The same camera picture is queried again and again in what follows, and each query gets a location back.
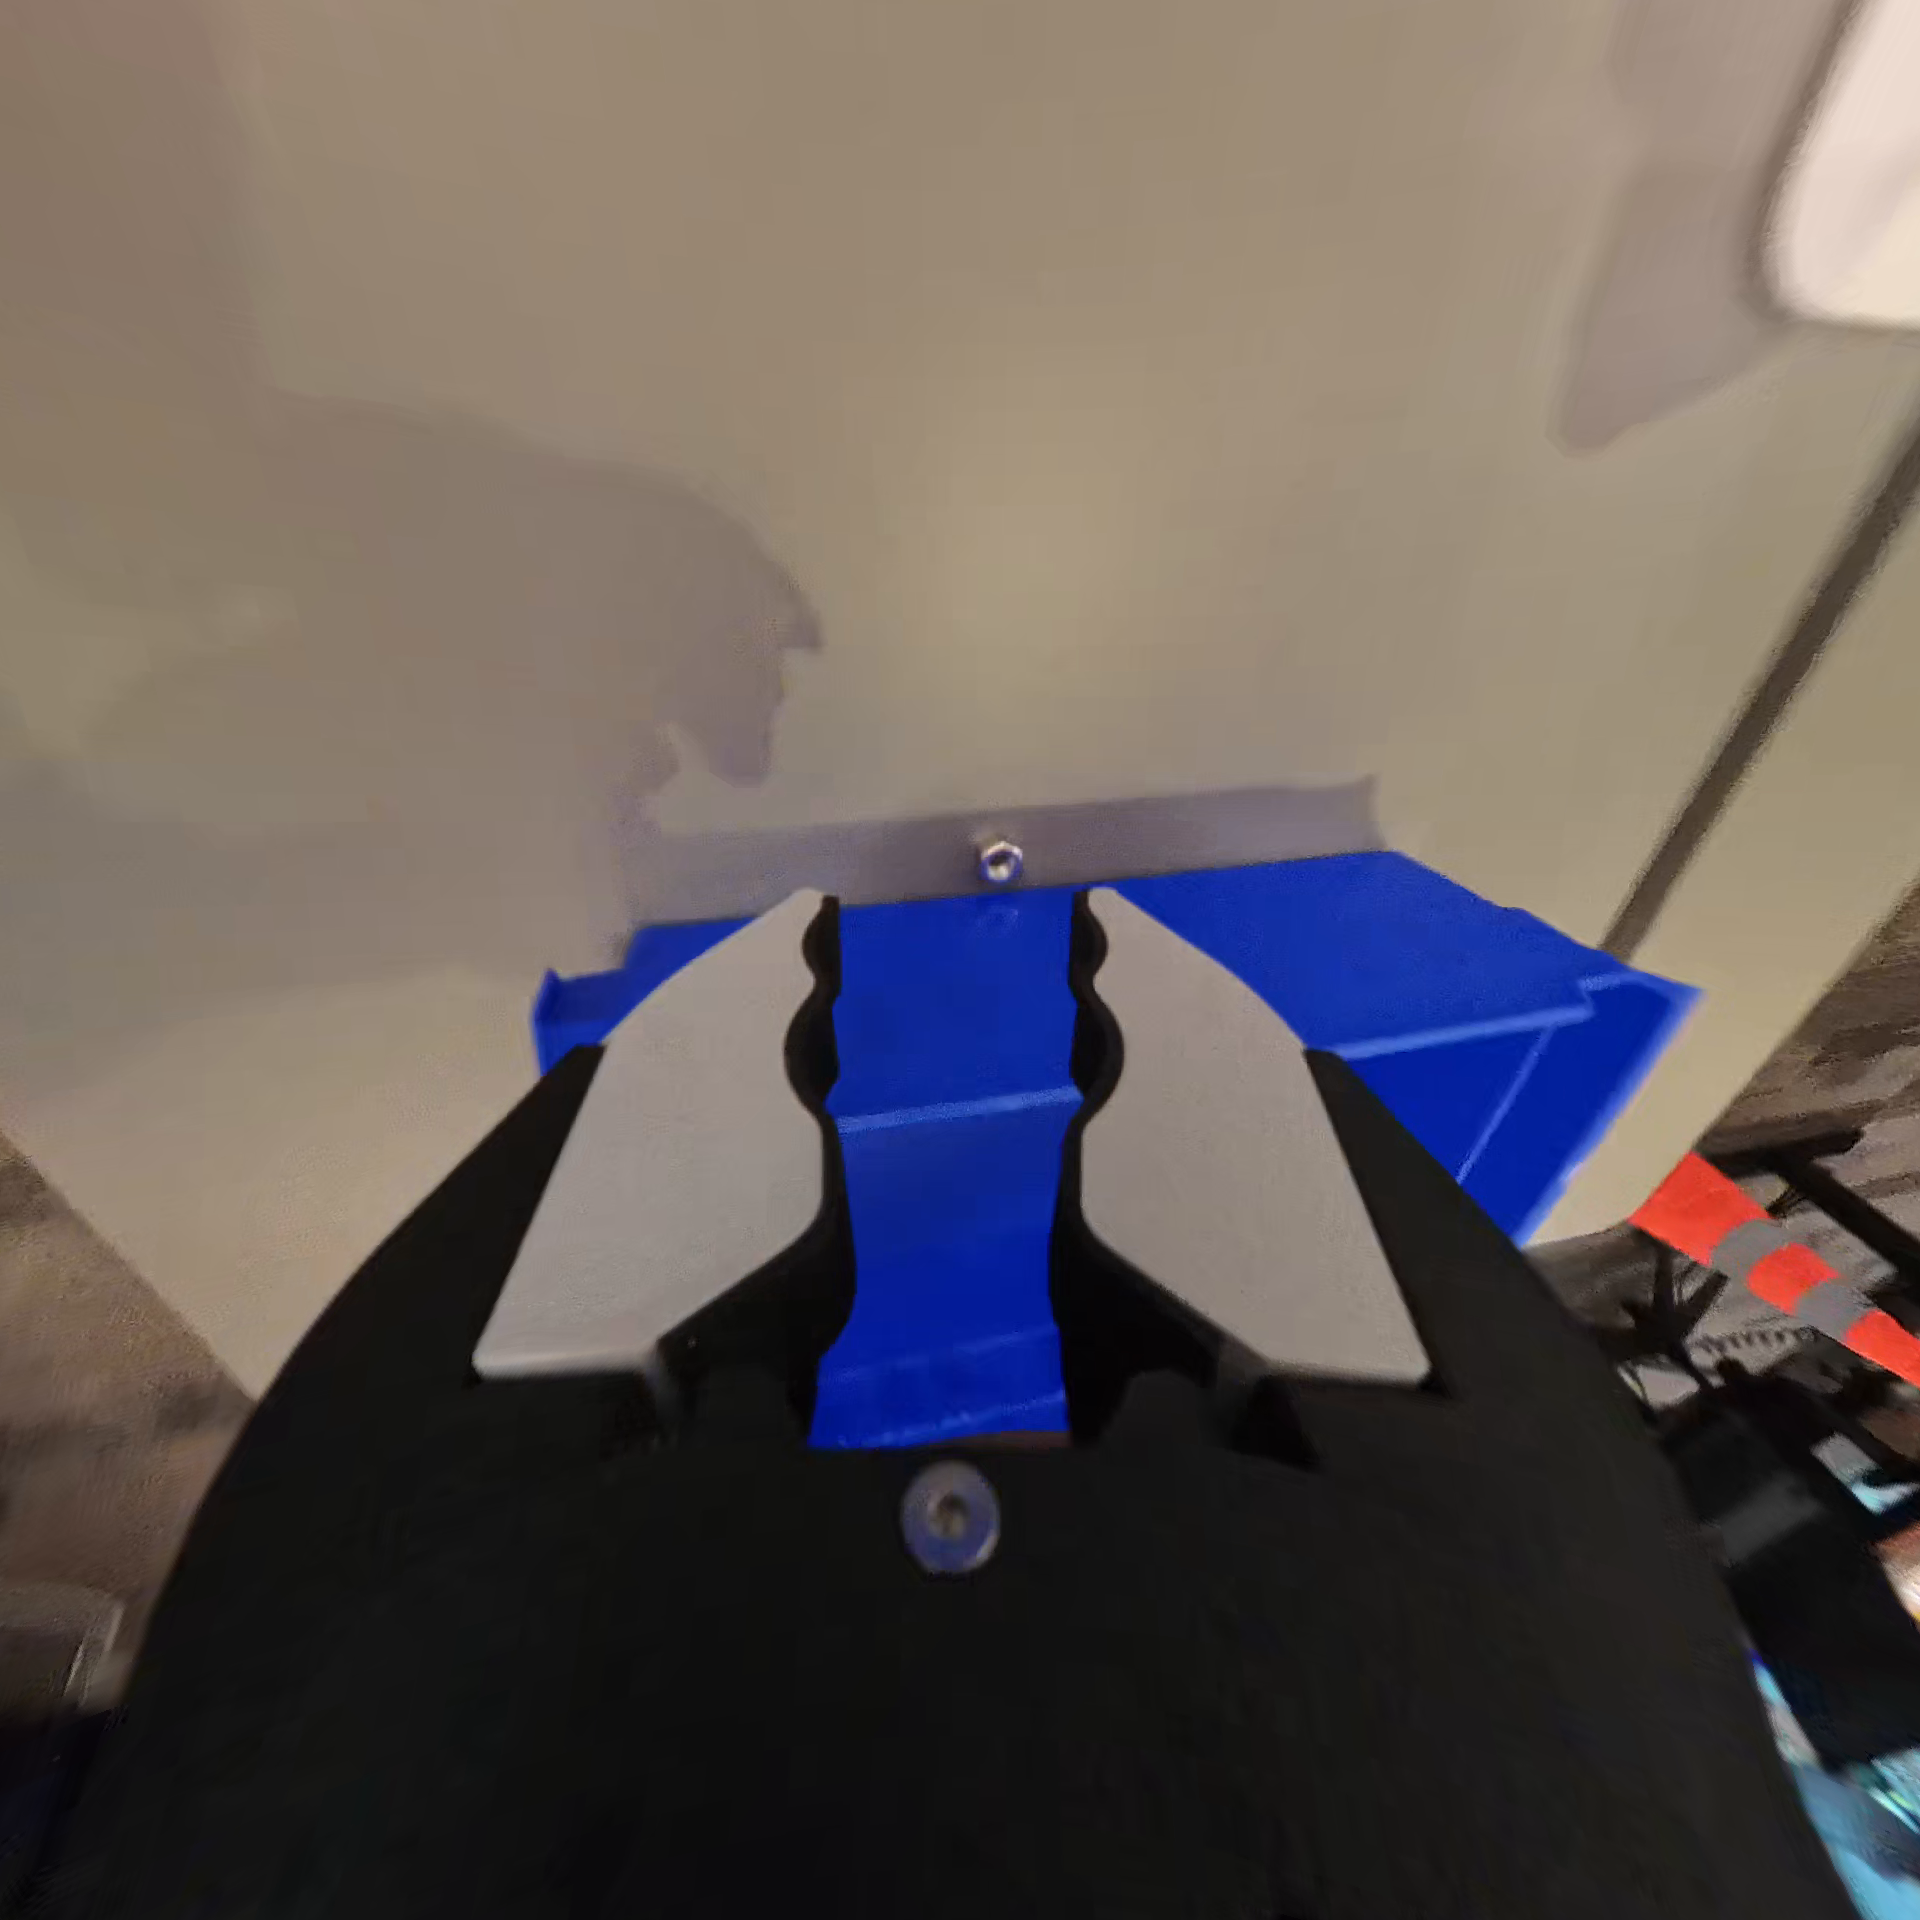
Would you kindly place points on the grey desk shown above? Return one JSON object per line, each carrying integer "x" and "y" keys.
{"x": 450, "y": 301}

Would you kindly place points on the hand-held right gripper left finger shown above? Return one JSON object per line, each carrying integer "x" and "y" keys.
{"x": 660, "y": 1171}

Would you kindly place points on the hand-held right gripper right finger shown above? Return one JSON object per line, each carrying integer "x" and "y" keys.
{"x": 1243, "y": 1185}

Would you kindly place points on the steel hex nut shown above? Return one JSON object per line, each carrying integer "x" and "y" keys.
{"x": 999, "y": 850}

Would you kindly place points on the blue plastic bin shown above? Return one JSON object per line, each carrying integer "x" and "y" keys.
{"x": 1349, "y": 962}

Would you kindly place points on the red striped tape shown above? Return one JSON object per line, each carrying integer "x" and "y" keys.
{"x": 1693, "y": 1207}

